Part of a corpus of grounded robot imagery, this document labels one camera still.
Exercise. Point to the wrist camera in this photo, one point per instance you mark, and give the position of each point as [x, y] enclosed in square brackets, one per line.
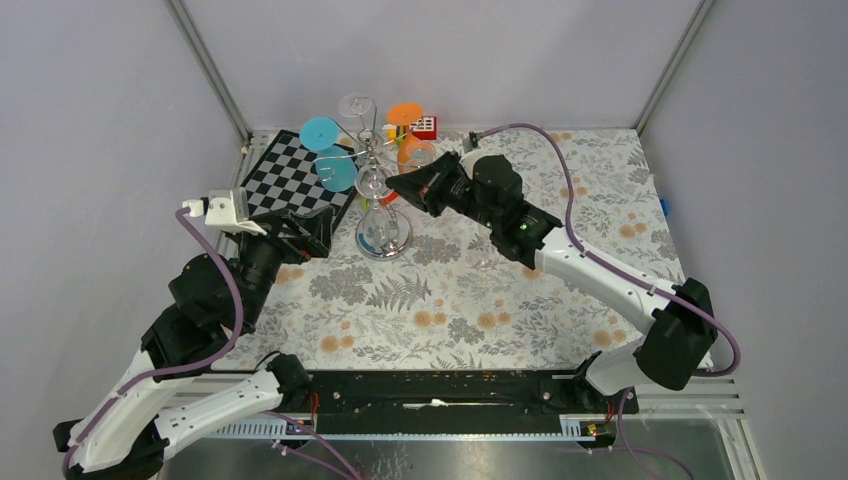
[225, 210]
[470, 144]

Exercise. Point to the red white block toy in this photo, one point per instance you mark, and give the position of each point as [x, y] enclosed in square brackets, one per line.
[425, 129]

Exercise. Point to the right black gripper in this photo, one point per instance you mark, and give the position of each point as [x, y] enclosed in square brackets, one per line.
[423, 187]

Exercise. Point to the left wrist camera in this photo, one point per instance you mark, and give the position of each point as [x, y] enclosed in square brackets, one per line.
[225, 210]

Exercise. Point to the chrome wine glass rack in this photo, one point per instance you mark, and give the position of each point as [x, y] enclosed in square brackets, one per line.
[376, 156]

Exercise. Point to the floral tablecloth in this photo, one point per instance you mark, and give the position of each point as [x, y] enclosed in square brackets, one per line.
[429, 309]

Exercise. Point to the clear wine glass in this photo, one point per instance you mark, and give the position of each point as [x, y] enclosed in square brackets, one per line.
[482, 255]
[362, 108]
[377, 233]

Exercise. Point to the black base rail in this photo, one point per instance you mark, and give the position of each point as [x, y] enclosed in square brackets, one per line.
[454, 402]

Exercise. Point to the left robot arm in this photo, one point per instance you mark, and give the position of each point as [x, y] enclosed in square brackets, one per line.
[216, 300]

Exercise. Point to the orange wine glass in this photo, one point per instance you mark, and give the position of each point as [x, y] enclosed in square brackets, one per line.
[402, 115]

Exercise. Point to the black white checkerboard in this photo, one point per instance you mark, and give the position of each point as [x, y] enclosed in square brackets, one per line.
[283, 178]

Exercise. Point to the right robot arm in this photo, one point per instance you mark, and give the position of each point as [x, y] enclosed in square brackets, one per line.
[673, 318]

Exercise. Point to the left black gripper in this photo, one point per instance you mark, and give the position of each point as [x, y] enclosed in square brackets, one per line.
[316, 229]

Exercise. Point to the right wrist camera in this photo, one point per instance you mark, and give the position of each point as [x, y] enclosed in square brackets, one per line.
[470, 144]

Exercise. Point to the blue wine glass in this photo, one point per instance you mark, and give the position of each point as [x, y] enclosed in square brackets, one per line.
[336, 169]
[319, 133]

